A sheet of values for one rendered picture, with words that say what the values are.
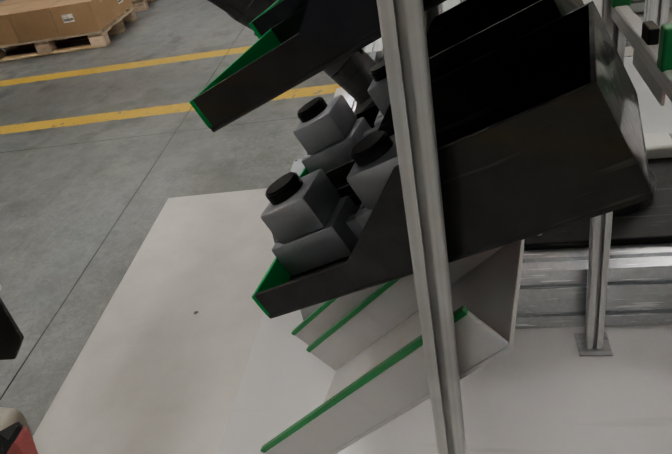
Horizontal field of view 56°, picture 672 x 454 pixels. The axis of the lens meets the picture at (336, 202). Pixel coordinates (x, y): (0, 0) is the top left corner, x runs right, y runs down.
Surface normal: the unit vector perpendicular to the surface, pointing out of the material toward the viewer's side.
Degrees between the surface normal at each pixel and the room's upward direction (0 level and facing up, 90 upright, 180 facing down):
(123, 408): 0
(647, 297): 90
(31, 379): 0
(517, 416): 0
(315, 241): 90
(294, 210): 90
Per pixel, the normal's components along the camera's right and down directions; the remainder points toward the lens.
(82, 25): -0.08, 0.54
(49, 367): -0.17, -0.83
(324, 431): -0.30, 0.55
